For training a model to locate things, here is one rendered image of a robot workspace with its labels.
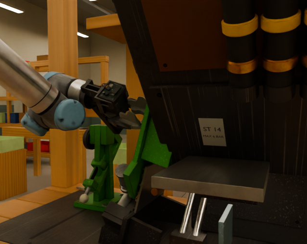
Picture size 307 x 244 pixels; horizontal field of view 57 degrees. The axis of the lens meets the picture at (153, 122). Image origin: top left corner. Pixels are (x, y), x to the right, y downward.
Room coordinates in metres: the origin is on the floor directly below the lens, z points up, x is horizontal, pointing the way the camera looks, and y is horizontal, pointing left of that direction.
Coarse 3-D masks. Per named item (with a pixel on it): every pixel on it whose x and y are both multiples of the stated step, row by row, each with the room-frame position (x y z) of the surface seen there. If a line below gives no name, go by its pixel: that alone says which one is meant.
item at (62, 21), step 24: (48, 0) 1.23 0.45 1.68; (72, 0) 1.24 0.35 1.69; (48, 24) 1.23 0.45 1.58; (72, 24) 1.24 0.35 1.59; (48, 48) 1.23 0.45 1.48; (72, 48) 1.24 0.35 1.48; (72, 72) 1.24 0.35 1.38; (144, 96) 1.04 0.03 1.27; (72, 144) 1.23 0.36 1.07; (72, 168) 1.23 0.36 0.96; (168, 192) 1.09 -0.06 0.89
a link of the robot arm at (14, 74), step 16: (0, 48) 0.58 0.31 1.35; (0, 64) 0.58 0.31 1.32; (16, 64) 0.60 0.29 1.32; (0, 80) 0.59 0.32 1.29; (16, 80) 0.60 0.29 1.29; (32, 80) 0.62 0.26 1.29; (16, 96) 0.62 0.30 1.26; (32, 96) 0.62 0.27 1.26; (48, 96) 0.64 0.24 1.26; (64, 96) 0.68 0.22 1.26; (48, 112) 0.65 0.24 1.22; (64, 112) 0.65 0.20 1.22; (80, 112) 0.67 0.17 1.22; (64, 128) 0.66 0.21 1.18
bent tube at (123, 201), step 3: (141, 123) 0.71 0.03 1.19; (123, 195) 0.71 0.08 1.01; (126, 195) 0.71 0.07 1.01; (123, 198) 0.70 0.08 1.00; (126, 198) 0.70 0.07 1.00; (129, 198) 0.70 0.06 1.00; (132, 198) 0.71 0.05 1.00; (120, 201) 0.70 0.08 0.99; (123, 201) 0.70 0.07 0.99; (126, 201) 0.70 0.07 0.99; (129, 201) 0.70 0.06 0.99; (120, 204) 0.69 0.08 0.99; (123, 204) 0.69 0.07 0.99; (126, 204) 0.69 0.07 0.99
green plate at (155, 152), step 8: (144, 112) 0.62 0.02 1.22; (144, 120) 0.62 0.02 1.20; (152, 120) 0.63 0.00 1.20; (144, 128) 0.62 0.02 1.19; (152, 128) 0.63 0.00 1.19; (144, 136) 0.63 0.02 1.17; (152, 136) 0.63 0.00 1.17; (144, 144) 0.64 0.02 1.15; (152, 144) 0.63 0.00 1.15; (160, 144) 0.62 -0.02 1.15; (136, 152) 0.63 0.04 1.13; (144, 152) 0.64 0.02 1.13; (152, 152) 0.63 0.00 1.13; (160, 152) 0.62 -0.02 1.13; (168, 152) 0.61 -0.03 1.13; (136, 160) 0.63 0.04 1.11; (144, 160) 0.67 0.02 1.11; (152, 160) 0.63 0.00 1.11; (160, 160) 0.62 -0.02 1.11; (168, 160) 0.61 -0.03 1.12
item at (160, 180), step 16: (192, 160) 0.54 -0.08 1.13; (208, 160) 0.54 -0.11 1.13; (224, 160) 0.54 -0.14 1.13; (240, 160) 0.54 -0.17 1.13; (160, 176) 0.42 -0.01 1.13; (176, 176) 0.42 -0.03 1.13; (192, 176) 0.42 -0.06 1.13; (208, 176) 0.42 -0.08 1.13; (224, 176) 0.42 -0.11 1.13; (240, 176) 0.42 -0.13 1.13; (256, 176) 0.42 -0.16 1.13; (192, 192) 0.40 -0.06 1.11; (208, 192) 0.39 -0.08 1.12; (224, 192) 0.38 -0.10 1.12; (240, 192) 0.37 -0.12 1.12; (256, 192) 0.36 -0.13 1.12
